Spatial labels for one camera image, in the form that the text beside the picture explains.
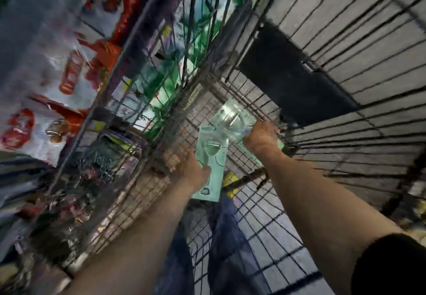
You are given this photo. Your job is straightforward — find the person's right hand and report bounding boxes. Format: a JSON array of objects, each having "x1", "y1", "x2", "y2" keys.
[{"x1": 242, "y1": 120, "x2": 282, "y2": 159}]

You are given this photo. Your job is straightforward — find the wide green blister pack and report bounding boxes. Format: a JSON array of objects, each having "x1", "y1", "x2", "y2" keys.
[{"x1": 210, "y1": 98, "x2": 285, "y2": 167}]

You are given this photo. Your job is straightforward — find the black wire cage cart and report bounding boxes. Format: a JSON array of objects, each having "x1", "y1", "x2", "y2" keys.
[{"x1": 30, "y1": 0, "x2": 426, "y2": 295}]

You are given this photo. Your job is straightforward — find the pile of red white packets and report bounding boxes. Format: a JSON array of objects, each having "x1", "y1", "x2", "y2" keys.
[{"x1": 0, "y1": 0, "x2": 164, "y2": 166}]

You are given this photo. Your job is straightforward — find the black sleeve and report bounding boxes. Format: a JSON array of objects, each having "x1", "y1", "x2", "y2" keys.
[{"x1": 351, "y1": 233, "x2": 426, "y2": 295}]

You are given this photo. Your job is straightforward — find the yellow tag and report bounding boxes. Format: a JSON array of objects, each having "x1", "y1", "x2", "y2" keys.
[{"x1": 222, "y1": 172, "x2": 241, "y2": 199}]

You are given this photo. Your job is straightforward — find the pile of green leaf packets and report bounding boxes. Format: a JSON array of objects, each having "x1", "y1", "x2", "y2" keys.
[{"x1": 110, "y1": 0, "x2": 267, "y2": 140}]

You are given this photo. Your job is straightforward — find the black floor mat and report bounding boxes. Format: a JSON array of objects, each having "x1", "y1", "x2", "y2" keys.
[{"x1": 238, "y1": 22, "x2": 361, "y2": 127}]

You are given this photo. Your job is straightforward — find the long green blister pack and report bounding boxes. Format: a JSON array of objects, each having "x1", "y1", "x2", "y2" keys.
[{"x1": 192, "y1": 125, "x2": 230, "y2": 203}]

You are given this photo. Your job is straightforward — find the person's left forearm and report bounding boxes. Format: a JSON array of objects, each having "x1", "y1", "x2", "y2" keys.
[{"x1": 61, "y1": 185, "x2": 199, "y2": 295}]

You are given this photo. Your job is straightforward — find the pile of small mixed goods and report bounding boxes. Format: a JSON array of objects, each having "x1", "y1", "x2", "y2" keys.
[{"x1": 0, "y1": 132, "x2": 148, "y2": 272}]

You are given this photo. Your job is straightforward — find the blue jeans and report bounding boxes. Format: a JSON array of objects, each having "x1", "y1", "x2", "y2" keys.
[{"x1": 152, "y1": 194, "x2": 271, "y2": 295}]

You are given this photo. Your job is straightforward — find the person's left hand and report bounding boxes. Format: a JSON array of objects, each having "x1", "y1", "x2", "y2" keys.
[{"x1": 172, "y1": 151, "x2": 212, "y2": 193}]

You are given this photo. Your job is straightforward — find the person's right forearm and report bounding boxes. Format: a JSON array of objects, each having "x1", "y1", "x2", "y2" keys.
[{"x1": 257, "y1": 148, "x2": 405, "y2": 295}]

